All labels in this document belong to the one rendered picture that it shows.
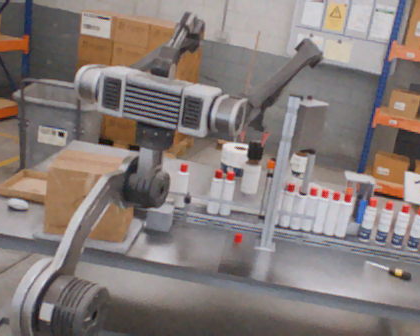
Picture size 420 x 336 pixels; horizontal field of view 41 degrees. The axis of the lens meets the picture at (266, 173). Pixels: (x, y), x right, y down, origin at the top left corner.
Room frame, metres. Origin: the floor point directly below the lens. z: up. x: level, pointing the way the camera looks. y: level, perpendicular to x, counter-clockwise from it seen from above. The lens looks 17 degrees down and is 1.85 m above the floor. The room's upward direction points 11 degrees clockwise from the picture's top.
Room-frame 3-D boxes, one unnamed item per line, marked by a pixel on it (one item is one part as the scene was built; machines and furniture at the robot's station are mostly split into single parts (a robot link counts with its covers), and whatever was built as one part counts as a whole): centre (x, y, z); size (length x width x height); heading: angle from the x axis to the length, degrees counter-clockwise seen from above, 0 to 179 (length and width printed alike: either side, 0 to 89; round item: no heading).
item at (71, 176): (2.07, 0.66, 0.99); 0.30 x 0.24 x 0.27; 97
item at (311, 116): (2.30, -0.12, 1.38); 0.17 x 0.10 x 0.19; 146
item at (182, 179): (2.37, 0.37, 0.98); 0.05 x 0.05 x 0.20
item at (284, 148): (2.24, -0.05, 1.16); 0.04 x 0.04 x 0.67; 1
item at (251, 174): (2.66, 0.07, 1.03); 0.09 x 0.09 x 0.30
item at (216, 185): (2.37, 0.21, 0.98); 0.05 x 0.05 x 0.20
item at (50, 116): (4.54, 1.77, 0.48); 0.89 x 0.63 x 0.96; 8
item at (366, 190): (2.48, -0.43, 1.01); 0.14 x 0.13 x 0.26; 91
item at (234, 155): (3.03, 0.17, 0.95); 0.20 x 0.20 x 0.14
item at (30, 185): (2.36, 0.99, 0.85); 0.30 x 0.26 x 0.04; 91
